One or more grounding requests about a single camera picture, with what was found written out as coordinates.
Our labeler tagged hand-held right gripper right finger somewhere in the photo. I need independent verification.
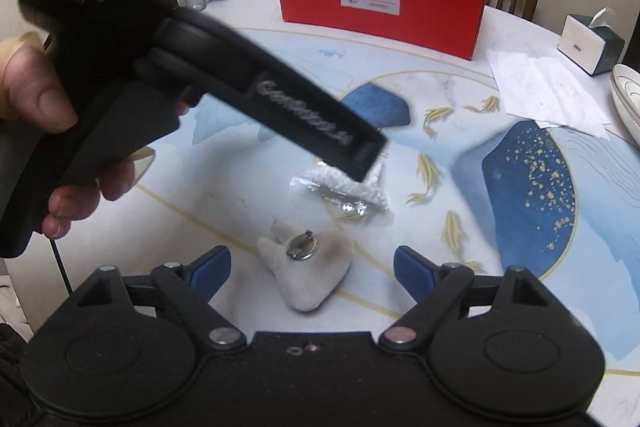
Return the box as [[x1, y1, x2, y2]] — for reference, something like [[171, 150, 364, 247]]
[[378, 245, 548, 350]]

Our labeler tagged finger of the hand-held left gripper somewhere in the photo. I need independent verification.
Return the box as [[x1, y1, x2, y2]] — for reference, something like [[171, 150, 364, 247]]
[[330, 127, 389, 182]]

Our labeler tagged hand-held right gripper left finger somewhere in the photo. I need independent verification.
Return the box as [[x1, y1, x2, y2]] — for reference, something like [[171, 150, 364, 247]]
[[75, 245, 248, 350]]

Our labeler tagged clear plastic bag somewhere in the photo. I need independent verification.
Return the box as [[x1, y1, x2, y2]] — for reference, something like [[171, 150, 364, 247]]
[[291, 151, 391, 221]]

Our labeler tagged white plush toy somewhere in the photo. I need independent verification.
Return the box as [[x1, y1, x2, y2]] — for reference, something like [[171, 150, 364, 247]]
[[256, 219, 354, 313]]

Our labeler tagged person's left hand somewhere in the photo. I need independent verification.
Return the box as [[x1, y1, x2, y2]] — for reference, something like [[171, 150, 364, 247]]
[[0, 32, 157, 239]]

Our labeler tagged white paper napkin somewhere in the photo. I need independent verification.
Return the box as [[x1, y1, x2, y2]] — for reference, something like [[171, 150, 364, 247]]
[[530, 54, 613, 142], [485, 48, 563, 120]]

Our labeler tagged green white tissue box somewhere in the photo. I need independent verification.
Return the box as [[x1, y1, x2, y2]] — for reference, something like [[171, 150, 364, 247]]
[[557, 7, 627, 77]]

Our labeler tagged black cable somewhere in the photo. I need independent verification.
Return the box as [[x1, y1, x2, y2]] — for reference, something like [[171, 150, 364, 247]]
[[49, 233, 74, 297]]

